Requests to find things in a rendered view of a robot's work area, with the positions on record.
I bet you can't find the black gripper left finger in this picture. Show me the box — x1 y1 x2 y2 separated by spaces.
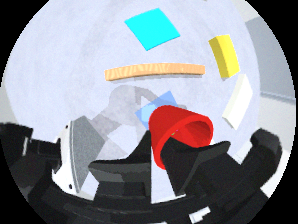
88 129 152 196

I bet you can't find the yellow rectangular block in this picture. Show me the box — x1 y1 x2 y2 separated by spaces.
208 35 239 79

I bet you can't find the red cup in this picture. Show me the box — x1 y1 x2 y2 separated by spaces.
149 105 213 169

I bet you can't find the tan wooden bar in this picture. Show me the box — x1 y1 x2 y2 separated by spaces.
104 63 206 81

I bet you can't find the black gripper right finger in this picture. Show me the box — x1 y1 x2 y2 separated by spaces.
161 136 231 197

